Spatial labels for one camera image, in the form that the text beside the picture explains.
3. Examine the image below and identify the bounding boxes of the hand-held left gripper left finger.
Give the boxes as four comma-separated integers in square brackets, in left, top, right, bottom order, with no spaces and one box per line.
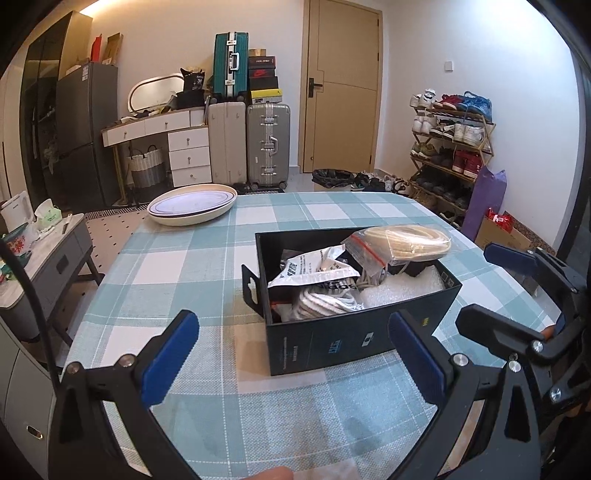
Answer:
[48,310,200,480]

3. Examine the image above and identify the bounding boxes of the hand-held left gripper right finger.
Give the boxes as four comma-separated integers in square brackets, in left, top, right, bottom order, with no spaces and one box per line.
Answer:
[388,309,541,480]

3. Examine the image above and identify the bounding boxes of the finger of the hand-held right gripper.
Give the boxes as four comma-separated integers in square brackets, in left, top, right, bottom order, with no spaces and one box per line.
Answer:
[483,243,581,301]
[456,304,561,365]

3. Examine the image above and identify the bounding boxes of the white foam piece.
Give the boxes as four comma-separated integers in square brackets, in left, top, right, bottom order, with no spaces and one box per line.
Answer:
[360,265,446,310]

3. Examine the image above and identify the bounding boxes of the white charging cable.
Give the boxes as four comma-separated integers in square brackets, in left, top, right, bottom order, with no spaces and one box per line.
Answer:
[358,265,393,288]

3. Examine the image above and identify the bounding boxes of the black cardboard box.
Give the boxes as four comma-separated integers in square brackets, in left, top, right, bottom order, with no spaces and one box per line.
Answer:
[241,225,463,377]

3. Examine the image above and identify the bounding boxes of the cream cable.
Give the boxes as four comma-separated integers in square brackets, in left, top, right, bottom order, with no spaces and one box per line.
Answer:
[365,224,452,267]

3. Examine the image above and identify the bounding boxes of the clear zip bag of laces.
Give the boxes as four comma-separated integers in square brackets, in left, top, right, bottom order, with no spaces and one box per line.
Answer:
[286,231,393,324]

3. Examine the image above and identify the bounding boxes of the white printed packet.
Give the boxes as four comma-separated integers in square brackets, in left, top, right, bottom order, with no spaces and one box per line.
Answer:
[268,244,361,289]

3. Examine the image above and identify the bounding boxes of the person's left hand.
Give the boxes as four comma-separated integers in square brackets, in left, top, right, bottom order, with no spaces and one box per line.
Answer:
[249,466,295,480]

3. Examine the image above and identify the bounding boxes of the cardboard box with red bags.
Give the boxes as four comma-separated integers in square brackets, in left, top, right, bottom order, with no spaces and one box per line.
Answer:
[475,208,550,260]

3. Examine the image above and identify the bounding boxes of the purple mat bag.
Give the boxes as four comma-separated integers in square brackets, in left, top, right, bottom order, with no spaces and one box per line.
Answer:
[462,168,508,243]

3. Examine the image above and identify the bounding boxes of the metal shoe rack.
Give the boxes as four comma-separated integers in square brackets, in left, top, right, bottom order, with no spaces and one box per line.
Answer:
[409,90,497,227]

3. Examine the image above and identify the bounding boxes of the rows of racked shoes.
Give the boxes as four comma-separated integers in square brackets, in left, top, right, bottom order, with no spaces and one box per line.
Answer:
[410,89,495,222]

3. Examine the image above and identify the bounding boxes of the grey side cabinet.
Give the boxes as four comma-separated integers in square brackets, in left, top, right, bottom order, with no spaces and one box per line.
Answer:
[0,212,105,344]

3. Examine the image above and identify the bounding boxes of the pile of loose shoes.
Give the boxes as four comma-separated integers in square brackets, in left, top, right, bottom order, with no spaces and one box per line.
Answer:
[351,171,411,195]

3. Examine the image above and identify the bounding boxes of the white low cabinet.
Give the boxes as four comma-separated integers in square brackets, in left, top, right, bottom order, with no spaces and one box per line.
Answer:
[0,318,65,467]

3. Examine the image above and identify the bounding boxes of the cream oval plate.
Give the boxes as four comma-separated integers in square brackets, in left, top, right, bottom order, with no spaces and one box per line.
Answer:
[148,184,238,227]

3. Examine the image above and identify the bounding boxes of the green tissue pack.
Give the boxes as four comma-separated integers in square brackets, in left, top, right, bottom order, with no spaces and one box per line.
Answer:
[34,198,63,232]

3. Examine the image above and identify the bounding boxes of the printed plastic bag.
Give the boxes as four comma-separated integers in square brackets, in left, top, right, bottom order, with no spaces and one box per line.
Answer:
[0,226,38,260]

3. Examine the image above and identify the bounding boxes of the woven laundry basket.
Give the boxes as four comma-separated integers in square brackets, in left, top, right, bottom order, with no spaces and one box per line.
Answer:
[127,144,167,189]

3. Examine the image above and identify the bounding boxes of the bin with black bag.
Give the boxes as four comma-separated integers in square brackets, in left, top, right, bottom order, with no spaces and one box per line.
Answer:
[311,168,354,192]

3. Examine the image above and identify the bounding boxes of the white dressing table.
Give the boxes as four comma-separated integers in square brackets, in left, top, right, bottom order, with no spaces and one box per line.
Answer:
[102,108,214,208]

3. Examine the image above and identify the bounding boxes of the white electric kettle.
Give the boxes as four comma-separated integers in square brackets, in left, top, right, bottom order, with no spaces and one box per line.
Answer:
[0,191,35,232]

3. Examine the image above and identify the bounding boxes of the beige suitcase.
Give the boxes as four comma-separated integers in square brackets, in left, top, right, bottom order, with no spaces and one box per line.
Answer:
[207,100,247,185]

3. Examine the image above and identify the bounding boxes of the silver suitcase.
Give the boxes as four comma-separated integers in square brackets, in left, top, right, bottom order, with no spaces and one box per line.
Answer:
[246,103,291,190]

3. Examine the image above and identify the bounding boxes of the grey refrigerator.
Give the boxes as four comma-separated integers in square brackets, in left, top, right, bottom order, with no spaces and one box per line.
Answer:
[55,61,122,208]

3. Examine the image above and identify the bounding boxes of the tan door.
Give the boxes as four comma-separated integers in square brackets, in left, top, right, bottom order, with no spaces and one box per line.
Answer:
[299,0,383,174]

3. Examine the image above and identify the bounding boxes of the oval mirror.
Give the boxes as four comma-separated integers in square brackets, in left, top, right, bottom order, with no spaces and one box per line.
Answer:
[128,71,185,115]

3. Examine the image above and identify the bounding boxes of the black paper bag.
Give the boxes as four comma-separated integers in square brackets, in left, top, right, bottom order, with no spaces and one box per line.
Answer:
[178,67,206,109]

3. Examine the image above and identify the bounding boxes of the tall black cabinet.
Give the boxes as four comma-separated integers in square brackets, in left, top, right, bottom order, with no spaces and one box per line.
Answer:
[21,11,93,204]

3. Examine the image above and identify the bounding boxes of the teal suitcase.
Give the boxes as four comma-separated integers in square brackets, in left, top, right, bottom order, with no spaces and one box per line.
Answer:
[212,32,250,102]

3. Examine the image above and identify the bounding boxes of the red and cardboard boxes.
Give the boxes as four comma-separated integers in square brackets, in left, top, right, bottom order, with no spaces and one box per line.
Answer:
[90,33,124,65]

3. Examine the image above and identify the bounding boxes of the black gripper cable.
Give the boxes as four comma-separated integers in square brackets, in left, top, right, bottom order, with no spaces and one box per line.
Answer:
[0,240,63,393]

